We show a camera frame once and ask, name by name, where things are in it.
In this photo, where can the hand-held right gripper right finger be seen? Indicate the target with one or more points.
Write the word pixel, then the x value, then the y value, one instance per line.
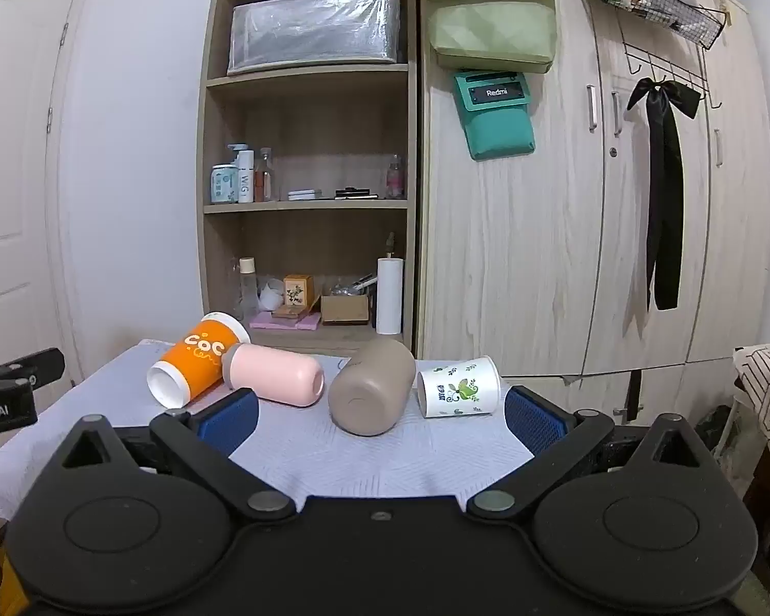
pixel 534 423

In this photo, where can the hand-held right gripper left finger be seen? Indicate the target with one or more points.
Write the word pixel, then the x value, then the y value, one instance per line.
pixel 228 422

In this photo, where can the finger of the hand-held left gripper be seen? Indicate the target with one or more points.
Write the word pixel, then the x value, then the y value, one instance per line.
pixel 38 366

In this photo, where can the pink cup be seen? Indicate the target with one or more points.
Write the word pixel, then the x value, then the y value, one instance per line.
pixel 276 375

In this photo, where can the orange paper cup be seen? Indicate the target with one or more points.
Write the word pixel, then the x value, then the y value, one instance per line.
pixel 199 353

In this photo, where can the white cup green print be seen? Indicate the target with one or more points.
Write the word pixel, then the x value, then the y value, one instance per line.
pixel 459 388

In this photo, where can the taupe cup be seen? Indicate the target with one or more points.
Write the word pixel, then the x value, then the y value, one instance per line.
pixel 369 391

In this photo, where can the flat pink box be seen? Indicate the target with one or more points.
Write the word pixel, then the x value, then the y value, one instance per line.
pixel 282 323

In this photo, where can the small flat brown box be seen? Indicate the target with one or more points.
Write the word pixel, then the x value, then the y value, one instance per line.
pixel 287 312

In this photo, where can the clear bottle beige cap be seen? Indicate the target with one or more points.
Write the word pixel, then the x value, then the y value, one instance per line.
pixel 248 289

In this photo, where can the white table cloth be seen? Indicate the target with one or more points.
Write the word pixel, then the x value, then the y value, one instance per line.
pixel 359 462

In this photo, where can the yellow box plant print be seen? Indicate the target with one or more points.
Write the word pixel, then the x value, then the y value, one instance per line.
pixel 298 292

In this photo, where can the brown cardboard box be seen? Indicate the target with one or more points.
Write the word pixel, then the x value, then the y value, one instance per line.
pixel 345 310

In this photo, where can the dark bag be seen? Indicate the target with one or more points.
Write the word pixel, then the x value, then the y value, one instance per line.
pixel 715 430

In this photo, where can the light wooden wardrobe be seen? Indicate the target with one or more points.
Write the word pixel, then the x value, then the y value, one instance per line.
pixel 520 237

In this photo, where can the white paper roll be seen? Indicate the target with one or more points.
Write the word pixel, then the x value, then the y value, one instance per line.
pixel 389 298

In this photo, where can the white door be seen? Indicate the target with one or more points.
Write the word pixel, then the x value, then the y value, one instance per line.
pixel 13 173

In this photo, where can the light blue jar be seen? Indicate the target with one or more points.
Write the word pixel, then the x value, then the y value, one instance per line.
pixel 224 185

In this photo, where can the small white tin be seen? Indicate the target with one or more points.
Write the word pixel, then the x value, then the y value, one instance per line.
pixel 304 194

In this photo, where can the white pump bottle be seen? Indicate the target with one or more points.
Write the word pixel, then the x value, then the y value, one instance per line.
pixel 246 179

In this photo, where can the clear bottle brown liquid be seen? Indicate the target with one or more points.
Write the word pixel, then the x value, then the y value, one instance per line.
pixel 265 179

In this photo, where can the black ribbon bow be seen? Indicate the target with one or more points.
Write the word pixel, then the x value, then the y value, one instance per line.
pixel 667 205

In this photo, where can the flat black object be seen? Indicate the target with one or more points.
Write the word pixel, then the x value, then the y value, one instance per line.
pixel 354 193

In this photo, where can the pink clear bottle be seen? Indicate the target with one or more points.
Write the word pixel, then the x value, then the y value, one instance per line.
pixel 394 181

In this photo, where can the teal pouch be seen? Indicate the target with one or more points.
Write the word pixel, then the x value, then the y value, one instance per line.
pixel 497 122

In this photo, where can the wooden shelf unit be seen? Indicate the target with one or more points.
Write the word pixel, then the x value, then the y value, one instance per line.
pixel 308 128

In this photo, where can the green cushion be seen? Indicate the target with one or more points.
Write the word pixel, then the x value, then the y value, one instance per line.
pixel 491 25

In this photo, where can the clear plastic storage box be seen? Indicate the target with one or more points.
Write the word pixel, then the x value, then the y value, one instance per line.
pixel 314 29

